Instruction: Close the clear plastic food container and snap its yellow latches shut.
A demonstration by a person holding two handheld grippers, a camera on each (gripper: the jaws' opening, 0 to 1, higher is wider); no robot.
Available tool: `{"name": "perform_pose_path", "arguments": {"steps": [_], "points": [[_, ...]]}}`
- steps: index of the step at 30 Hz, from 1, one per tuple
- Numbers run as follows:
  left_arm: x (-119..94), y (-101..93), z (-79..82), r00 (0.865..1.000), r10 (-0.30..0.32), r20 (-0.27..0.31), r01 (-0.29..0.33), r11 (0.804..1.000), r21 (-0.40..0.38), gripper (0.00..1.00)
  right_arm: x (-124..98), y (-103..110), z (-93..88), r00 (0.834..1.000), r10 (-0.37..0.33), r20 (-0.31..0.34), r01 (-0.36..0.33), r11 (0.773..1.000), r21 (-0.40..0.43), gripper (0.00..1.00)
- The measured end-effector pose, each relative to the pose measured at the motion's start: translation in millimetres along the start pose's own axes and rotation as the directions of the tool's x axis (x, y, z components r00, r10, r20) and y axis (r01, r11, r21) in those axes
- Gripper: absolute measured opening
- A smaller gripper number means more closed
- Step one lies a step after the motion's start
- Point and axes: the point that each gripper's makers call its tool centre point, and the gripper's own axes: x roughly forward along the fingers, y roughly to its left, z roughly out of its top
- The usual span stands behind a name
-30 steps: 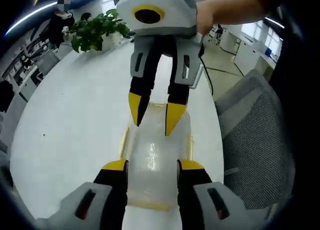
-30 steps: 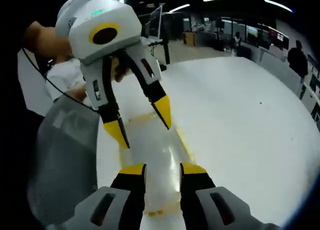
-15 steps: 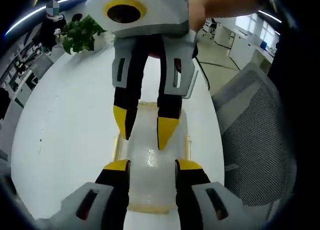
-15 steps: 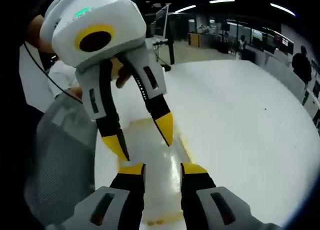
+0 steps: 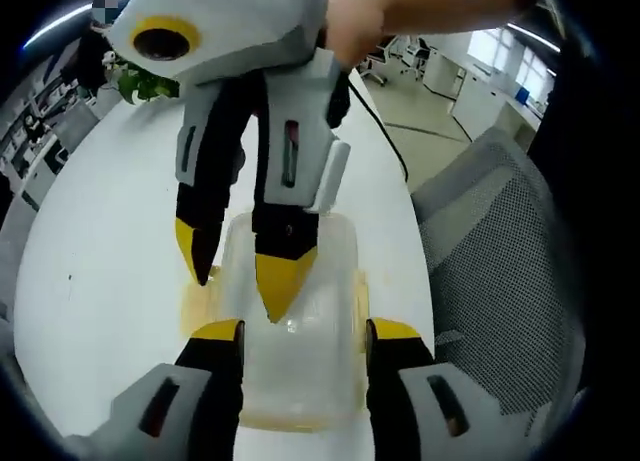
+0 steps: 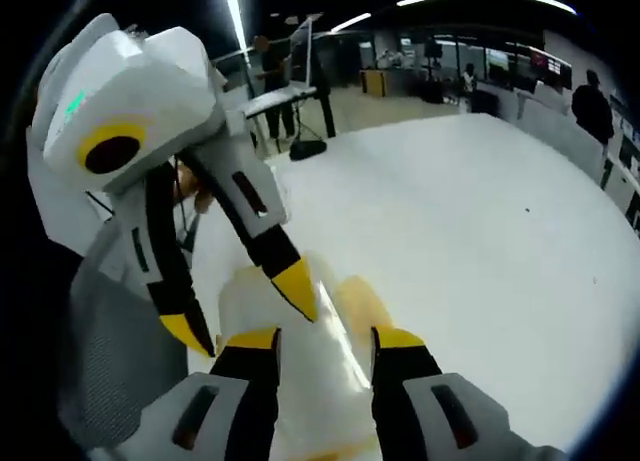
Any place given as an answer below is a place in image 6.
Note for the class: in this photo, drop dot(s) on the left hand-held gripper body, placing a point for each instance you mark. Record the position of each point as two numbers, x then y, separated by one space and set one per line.
150 91

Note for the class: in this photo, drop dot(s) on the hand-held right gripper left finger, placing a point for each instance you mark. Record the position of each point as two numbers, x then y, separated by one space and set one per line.
200 411

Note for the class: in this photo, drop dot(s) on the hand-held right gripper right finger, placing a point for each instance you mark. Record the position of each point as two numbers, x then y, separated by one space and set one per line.
440 411

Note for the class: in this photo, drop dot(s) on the clear box with yellow buckles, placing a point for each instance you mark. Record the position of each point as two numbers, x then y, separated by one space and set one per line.
320 381

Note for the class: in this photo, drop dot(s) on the person's left hand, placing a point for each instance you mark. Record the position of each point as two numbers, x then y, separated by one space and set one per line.
187 183

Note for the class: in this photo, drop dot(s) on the black pouch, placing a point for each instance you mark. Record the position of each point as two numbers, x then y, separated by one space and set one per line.
307 151

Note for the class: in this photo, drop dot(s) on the grey mesh office chair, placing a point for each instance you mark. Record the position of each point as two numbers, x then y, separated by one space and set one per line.
110 341

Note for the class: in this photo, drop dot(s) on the black desk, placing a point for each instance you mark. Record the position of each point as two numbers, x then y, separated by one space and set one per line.
280 100

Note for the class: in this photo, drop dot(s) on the yellow cabinet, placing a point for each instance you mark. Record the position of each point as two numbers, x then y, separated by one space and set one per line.
374 83

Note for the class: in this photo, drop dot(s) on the tall stand with panel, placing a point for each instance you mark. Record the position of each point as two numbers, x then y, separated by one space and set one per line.
305 29

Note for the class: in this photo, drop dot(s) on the white desk partition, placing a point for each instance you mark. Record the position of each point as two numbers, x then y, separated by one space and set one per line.
550 126

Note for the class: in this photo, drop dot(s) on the wall screen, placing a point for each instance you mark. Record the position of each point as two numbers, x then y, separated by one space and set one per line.
545 61

